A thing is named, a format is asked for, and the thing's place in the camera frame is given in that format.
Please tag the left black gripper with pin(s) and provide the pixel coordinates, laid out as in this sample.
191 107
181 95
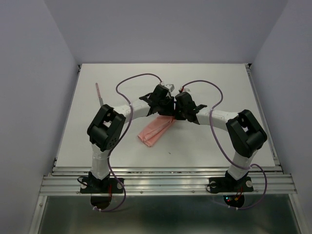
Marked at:
169 111

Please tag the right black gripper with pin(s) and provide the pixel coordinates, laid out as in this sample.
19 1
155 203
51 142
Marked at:
177 117

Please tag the pink cloth napkin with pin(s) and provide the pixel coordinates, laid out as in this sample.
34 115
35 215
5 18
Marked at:
155 129

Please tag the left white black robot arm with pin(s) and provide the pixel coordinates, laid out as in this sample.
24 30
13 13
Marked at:
105 129

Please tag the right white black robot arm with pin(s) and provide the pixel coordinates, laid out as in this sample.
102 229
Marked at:
246 134

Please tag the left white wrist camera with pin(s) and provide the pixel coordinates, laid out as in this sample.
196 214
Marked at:
170 87

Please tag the pink handled knife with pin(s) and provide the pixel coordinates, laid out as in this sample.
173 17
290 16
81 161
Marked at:
99 94

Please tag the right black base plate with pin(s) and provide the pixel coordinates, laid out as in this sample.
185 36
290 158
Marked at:
229 185

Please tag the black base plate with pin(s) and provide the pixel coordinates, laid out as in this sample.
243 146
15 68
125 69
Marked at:
229 185
108 186

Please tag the aluminium rail frame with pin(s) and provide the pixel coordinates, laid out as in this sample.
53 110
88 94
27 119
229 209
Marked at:
280 212

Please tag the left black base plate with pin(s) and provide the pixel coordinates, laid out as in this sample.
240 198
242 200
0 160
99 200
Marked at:
108 186

